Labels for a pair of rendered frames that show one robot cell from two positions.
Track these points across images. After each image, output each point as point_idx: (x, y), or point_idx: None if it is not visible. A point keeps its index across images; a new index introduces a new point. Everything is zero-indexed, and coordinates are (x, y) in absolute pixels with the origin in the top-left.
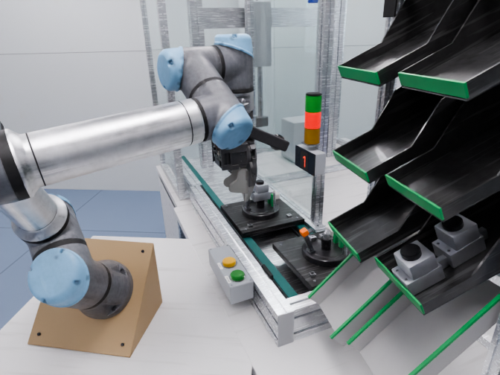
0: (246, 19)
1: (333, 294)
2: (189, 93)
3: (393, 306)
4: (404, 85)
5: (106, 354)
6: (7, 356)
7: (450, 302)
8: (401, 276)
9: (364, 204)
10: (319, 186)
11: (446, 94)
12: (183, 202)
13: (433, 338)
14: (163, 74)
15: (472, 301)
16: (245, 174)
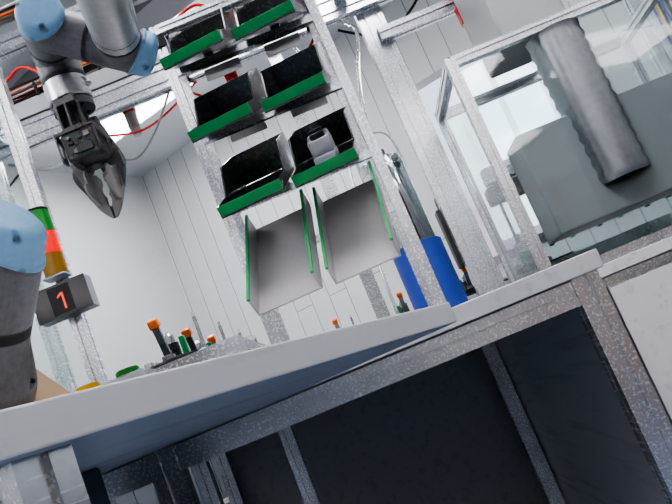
0: None
1: (262, 297)
2: (84, 24)
3: (323, 234)
4: (238, 36)
5: None
6: None
7: (349, 212)
8: (324, 154)
9: (227, 199)
10: (92, 341)
11: (279, 16)
12: None
13: (366, 225)
14: (38, 12)
15: (359, 200)
16: (111, 171)
